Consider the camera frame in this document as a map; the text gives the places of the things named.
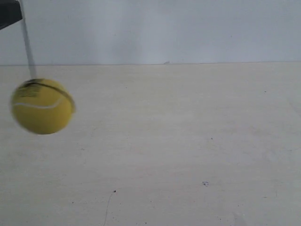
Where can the yellow tennis ball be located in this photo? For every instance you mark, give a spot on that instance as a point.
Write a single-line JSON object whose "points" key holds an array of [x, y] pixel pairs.
{"points": [[42, 106]]}

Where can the dark object top left corner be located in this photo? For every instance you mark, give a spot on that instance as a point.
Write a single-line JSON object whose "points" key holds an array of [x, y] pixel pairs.
{"points": [[10, 13]]}

